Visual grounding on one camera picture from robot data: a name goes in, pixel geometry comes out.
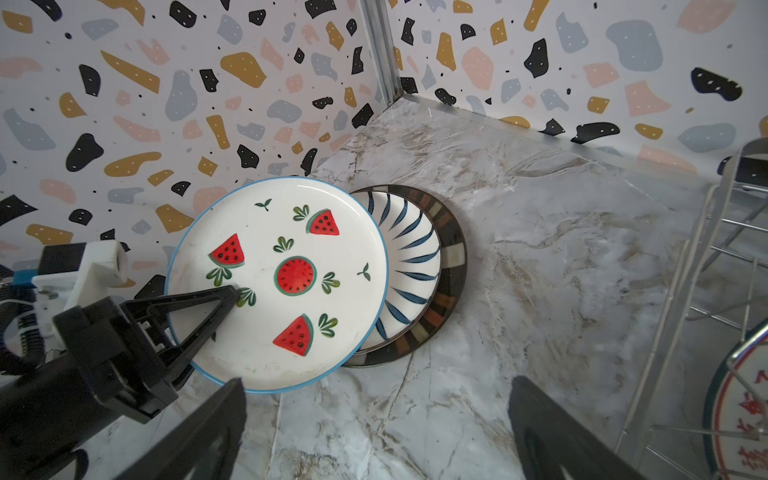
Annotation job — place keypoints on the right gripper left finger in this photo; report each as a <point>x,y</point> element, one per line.
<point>204,446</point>

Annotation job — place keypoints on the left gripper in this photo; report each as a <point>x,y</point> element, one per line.
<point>126,359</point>

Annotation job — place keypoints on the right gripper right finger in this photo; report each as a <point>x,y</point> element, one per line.
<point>551,444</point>

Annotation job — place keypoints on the fruit patterned white plate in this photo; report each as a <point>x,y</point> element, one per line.
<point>310,271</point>

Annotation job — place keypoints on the red character white plate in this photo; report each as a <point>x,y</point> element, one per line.
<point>730,406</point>

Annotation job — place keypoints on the dark rimmed cream plate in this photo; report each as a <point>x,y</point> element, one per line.
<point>454,268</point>

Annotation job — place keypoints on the black white striped plate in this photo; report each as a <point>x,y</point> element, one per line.
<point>414,253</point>

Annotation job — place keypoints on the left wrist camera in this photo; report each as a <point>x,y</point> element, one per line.
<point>70,275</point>

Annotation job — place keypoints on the wire dish rack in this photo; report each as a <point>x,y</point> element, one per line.
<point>715,310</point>

